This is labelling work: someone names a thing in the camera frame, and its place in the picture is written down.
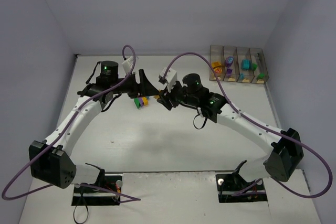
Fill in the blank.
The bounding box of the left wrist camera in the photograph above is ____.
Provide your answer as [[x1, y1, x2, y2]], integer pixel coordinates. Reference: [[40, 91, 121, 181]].
[[122, 56, 136, 74]]

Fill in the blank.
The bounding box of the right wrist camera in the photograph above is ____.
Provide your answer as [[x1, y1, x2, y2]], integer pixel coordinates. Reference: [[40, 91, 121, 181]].
[[159, 68, 177, 92]]

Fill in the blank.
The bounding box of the yellow square lego brick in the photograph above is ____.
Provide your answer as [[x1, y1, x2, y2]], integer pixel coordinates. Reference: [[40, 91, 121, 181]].
[[211, 61, 222, 69]]

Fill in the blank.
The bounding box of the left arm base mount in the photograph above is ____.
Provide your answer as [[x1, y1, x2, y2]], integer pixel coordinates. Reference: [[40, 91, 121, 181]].
[[71, 173, 124, 206]]

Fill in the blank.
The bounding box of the clear bin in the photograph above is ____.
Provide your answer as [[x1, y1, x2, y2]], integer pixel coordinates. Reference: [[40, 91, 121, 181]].
[[249, 48, 269, 85], [224, 46, 239, 82], [209, 45, 225, 81], [237, 47, 254, 83]]

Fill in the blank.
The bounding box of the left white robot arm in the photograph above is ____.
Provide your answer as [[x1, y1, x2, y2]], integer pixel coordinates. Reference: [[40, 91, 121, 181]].
[[29, 61, 159, 189]]

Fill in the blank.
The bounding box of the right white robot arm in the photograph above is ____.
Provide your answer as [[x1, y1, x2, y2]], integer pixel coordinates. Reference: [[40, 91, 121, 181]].
[[158, 73, 303, 182]]

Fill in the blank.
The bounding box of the green lego left of pile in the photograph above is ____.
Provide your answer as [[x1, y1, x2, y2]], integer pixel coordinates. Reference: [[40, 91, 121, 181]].
[[134, 98, 141, 109]]

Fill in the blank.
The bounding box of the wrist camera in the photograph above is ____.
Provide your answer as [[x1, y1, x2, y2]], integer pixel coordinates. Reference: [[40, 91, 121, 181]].
[[122, 56, 136, 74], [159, 68, 177, 92]]

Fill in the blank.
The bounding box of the purple oval paw lego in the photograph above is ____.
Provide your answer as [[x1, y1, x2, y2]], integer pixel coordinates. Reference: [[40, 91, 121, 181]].
[[224, 56, 234, 68]]

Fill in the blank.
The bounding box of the yellow cyan lego top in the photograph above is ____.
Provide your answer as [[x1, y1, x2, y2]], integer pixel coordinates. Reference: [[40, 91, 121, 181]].
[[142, 97, 149, 106]]

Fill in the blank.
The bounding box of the orange oval lego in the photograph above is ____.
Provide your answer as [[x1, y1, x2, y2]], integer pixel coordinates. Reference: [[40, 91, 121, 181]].
[[214, 67, 222, 74]]

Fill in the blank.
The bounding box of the green square lego brick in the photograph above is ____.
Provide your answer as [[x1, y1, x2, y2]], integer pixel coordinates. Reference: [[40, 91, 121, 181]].
[[252, 63, 258, 71]]

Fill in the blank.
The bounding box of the green lego in bin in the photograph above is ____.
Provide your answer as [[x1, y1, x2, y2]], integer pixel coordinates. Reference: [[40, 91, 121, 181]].
[[257, 73, 265, 80]]

